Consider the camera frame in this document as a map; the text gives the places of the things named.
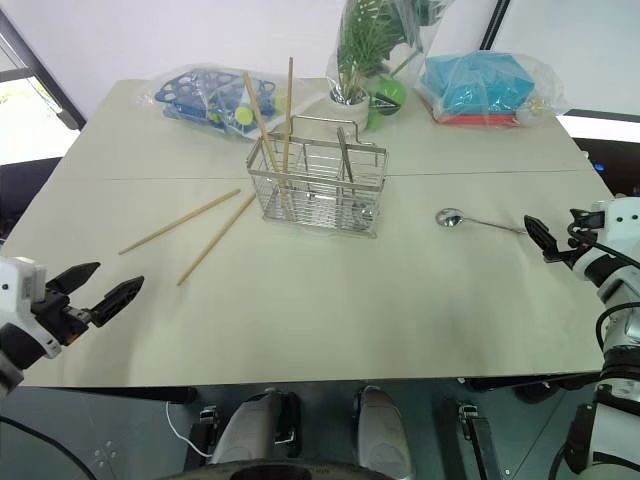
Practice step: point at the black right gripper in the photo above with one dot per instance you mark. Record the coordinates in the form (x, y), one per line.
(562, 251)

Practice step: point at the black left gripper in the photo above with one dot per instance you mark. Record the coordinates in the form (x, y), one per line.
(57, 312)

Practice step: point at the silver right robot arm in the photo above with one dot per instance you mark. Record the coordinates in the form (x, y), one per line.
(625, 335)

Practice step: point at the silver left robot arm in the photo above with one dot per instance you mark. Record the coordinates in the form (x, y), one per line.
(11, 350)

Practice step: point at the dark round robot base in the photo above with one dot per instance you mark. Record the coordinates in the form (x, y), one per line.
(290, 471)

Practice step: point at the metal spoon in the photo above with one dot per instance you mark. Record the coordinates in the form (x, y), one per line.
(448, 218)
(344, 152)

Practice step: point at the dark equipment beside table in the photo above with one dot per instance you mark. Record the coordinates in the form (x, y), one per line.
(612, 160)

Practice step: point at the wooden chopstick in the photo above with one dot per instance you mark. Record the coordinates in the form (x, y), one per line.
(217, 239)
(288, 110)
(257, 112)
(180, 221)

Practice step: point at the bagged blue and red items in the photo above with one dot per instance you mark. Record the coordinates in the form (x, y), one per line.
(480, 85)

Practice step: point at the grey rounded robot leg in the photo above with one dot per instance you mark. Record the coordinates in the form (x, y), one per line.
(250, 425)
(382, 430)

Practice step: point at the green round toy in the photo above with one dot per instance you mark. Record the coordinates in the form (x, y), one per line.
(389, 92)

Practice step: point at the bagged blue plastic rack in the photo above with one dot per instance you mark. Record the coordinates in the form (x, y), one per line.
(210, 97)

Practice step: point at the bagged plant in white pot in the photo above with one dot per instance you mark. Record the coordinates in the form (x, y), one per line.
(360, 65)

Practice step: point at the black table support bracket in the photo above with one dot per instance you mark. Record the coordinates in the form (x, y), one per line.
(470, 435)

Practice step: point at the black vertical wall strip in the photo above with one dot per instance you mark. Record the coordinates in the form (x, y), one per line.
(495, 22)

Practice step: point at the black window frame bar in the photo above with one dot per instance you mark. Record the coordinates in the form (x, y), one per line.
(45, 75)

